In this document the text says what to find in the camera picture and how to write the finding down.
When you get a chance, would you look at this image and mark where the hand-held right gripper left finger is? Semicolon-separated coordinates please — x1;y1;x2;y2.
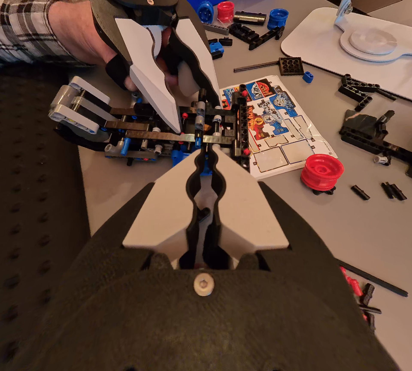
122;148;208;270

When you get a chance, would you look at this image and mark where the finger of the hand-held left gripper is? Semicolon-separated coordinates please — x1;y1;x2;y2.
115;18;182;134
159;18;223;108

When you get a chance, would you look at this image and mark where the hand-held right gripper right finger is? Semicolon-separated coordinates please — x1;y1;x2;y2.
203;146;290;270

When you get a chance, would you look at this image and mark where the toy brick truck chassis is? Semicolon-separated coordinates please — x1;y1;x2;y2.
48;76;251;172

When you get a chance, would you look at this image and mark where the person's left forearm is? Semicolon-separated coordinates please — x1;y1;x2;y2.
0;0;71;64

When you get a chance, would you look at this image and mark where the grey desk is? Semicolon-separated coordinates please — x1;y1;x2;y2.
30;0;412;370

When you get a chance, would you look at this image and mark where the person's left hand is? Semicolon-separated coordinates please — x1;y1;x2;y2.
48;0;139;92

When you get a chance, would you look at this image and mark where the grey brick beam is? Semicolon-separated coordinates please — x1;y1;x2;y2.
203;23;230;36

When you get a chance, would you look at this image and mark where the blue toy wheel rim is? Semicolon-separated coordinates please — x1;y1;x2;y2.
196;1;214;22
267;9;289;30

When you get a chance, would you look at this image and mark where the red toy wheel rim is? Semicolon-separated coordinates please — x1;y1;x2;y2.
217;1;235;22
300;154;345;191

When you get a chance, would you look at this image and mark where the glossy black brick panel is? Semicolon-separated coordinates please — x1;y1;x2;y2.
233;10;268;25

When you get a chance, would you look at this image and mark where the black brick beam with pins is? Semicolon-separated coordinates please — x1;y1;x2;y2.
249;26;285;51

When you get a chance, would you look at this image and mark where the colourful sticker sheet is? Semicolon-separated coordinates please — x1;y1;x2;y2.
220;75;338;180

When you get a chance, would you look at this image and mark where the black perforated brick plate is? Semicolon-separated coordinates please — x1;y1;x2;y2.
279;57;304;76

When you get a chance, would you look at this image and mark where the small black brick pin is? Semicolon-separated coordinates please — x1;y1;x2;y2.
351;185;371;201

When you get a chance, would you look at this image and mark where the white stand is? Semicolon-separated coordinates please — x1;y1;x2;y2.
281;0;412;102

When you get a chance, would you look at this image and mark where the pile of small brick pieces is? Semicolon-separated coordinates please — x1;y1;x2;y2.
339;266;383;334

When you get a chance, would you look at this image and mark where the black perforated mat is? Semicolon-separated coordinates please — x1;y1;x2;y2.
0;65;94;371

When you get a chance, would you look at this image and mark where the long black axle rod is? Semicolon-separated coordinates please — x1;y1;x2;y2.
336;258;409;297

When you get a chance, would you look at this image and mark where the black brick panel assembly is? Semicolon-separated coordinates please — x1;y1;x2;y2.
339;109;412;178

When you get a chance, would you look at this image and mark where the black brick pin pair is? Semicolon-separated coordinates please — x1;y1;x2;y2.
381;182;407;201

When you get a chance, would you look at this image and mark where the black angled brick beam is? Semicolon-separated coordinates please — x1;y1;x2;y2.
338;73;380;112

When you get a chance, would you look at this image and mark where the black brick frame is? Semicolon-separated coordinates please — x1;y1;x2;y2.
229;23;259;44

